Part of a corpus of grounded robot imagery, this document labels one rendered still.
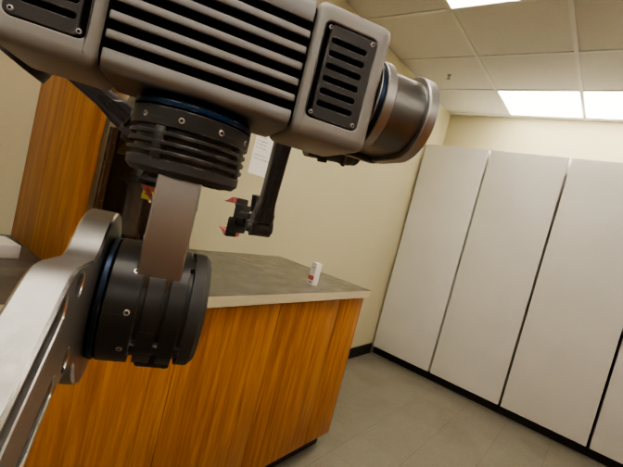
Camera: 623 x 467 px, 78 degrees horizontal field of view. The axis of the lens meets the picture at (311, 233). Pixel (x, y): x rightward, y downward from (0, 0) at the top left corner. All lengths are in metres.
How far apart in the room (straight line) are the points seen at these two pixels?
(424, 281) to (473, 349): 0.73
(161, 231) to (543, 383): 3.51
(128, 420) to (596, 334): 3.19
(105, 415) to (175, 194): 0.97
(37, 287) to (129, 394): 1.03
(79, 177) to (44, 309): 0.97
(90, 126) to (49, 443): 0.84
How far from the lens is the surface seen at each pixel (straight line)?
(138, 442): 1.46
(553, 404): 3.78
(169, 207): 0.45
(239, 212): 1.38
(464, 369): 3.86
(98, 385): 1.27
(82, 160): 1.27
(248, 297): 1.42
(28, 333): 0.30
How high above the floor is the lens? 1.29
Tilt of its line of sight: 4 degrees down
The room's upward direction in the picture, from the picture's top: 14 degrees clockwise
